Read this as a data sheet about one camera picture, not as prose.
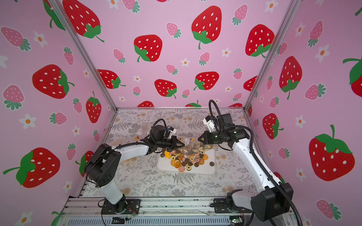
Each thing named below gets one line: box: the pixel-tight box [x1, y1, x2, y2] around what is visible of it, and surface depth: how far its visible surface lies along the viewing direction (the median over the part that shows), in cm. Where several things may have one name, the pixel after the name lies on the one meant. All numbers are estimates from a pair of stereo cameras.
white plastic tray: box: [156, 148, 216, 175], surface depth 90 cm
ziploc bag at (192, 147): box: [181, 137, 216, 155], surface depth 85 cm
